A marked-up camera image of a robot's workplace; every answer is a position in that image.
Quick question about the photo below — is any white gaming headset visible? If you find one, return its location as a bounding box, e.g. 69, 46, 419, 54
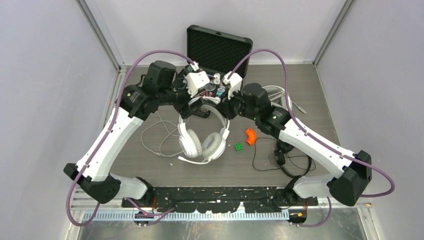
262, 85, 293, 111

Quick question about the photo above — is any green toy brick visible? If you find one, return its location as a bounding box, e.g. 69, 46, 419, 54
234, 142, 244, 152

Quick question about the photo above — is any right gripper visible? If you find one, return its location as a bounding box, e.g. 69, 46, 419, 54
215, 86, 259, 121

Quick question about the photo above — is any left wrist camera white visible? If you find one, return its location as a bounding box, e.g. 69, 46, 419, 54
185, 70, 210, 97

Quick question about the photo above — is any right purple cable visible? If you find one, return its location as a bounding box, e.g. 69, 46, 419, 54
226, 48, 396, 229

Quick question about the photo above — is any black poker chip case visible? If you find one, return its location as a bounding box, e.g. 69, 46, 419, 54
187, 25, 253, 115

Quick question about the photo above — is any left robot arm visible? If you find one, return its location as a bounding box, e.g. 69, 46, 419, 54
63, 60, 210, 207

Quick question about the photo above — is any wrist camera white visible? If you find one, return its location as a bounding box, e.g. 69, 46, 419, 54
185, 70, 210, 97
222, 71, 243, 100

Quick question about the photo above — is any purple cable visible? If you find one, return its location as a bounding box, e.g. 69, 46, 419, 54
65, 49, 200, 228
226, 48, 396, 229

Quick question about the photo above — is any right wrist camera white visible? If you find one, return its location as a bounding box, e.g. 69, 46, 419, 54
222, 71, 243, 100

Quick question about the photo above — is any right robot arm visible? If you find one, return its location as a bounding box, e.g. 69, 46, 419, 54
216, 83, 372, 207

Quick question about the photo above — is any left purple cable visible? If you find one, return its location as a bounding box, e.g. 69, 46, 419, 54
65, 49, 200, 228

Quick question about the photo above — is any orange toy brick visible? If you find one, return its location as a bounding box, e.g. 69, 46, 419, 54
245, 127, 257, 146

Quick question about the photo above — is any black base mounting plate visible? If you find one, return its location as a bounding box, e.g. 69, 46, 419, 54
121, 186, 319, 214

